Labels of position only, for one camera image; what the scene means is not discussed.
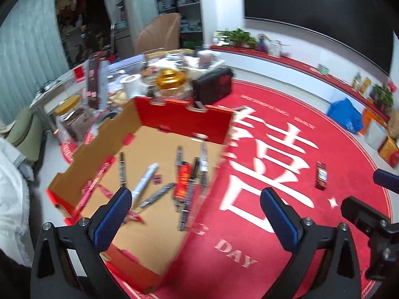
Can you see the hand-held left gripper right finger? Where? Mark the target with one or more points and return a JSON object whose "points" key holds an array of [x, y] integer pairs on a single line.
{"points": [[280, 221]]}

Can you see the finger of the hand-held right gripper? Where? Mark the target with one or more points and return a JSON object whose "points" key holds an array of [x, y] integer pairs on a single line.
{"points": [[386, 178], [363, 215]]}

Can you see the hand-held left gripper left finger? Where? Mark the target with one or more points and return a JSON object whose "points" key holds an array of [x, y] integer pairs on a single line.
{"points": [[113, 215]]}

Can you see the white marker black cap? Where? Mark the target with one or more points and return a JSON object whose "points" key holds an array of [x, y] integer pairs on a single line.
{"points": [[145, 180]]}

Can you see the slim black pen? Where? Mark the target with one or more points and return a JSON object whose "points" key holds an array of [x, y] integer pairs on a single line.
{"points": [[122, 168]]}

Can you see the small brown box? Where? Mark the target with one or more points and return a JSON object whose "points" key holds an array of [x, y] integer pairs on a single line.
{"points": [[321, 176]]}

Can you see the red cardboard box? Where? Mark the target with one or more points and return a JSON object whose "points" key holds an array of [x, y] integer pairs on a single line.
{"points": [[156, 149]]}

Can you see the red round printed mat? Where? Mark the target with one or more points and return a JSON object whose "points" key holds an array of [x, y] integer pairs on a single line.
{"points": [[255, 224]]}

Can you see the yellow red gift box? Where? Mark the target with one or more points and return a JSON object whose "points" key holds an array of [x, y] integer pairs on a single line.
{"points": [[389, 151]]}

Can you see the white paper bag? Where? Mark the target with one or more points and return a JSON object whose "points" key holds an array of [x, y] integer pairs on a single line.
{"points": [[375, 134]]}

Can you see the orange paper bag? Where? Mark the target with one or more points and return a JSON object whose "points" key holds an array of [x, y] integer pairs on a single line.
{"points": [[371, 116]]}

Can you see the blue bag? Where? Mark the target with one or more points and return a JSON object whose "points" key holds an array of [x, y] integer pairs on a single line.
{"points": [[346, 115]]}

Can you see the potted green plant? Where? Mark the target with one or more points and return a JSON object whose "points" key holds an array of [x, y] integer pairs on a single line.
{"points": [[383, 95]]}

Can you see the yellow snack bag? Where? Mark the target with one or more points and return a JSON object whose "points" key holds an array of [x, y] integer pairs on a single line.
{"points": [[365, 86]]}

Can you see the white snack bag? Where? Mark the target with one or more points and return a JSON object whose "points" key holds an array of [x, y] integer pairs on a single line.
{"points": [[357, 81]]}

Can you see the white cloth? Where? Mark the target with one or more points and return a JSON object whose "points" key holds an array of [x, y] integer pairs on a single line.
{"points": [[12, 199]]}

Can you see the yellow lid jar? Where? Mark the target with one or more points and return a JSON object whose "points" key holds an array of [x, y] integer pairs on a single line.
{"points": [[70, 109]]}

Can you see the green chair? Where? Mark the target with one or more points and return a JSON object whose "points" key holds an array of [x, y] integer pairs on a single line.
{"points": [[21, 130]]}

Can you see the small green box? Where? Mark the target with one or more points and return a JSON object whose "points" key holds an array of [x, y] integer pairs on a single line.
{"points": [[324, 68]]}

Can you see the white tissue roll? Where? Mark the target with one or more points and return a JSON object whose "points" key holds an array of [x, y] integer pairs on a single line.
{"points": [[134, 84]]}

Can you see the dark red tall box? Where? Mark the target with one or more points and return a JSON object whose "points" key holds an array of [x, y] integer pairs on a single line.
{"points": [[93, 78]]}

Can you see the gold lid jar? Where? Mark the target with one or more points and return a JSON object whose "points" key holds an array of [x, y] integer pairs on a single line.
{"points": [[170, 79]]}

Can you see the black radio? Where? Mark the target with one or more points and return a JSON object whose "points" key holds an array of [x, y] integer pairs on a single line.
{"points": [[213, 85]]}

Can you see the white carton box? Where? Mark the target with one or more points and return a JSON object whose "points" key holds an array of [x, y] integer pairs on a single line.
{"points": [[276, 48]]}

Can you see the white container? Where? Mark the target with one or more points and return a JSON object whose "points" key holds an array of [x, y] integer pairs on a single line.
{"points": [[207, 57]]}

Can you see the colourful figurine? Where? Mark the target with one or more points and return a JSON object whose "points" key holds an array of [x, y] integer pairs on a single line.
{"points": [[263, 42]]}

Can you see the pale curtain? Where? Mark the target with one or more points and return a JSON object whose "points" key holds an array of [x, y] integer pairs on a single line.
{"points": [[34, 49], [137, 0]]}

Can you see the black television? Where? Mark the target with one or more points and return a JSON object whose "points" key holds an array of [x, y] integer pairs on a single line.
{"points": [[311, 6]]}

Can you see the beige chair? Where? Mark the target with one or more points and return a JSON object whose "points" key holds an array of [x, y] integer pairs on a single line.
{"points": [[159, 32]]}

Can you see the potted green plants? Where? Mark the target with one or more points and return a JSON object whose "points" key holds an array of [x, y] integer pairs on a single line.
{"points": [[235, 37]]}

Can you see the glass display cabinet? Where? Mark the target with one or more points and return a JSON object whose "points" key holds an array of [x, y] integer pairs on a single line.
{"points": [[184, 6]]}

